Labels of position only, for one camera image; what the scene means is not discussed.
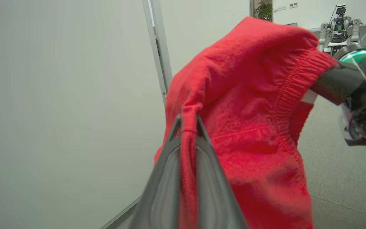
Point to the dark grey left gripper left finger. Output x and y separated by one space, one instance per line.
162 197

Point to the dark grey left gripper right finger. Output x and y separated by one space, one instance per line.
213 190

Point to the red and white garment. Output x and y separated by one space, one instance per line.
249 95

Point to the grey humanoid robot in background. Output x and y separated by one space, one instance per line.
339 25

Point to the green potted plant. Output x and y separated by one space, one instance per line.
264 10

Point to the aluminium partition floor rail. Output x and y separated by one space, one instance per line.
119 216

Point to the white wall switch panel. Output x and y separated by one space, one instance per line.
281 8
293 5

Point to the grey partition post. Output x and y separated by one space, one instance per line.
158 47

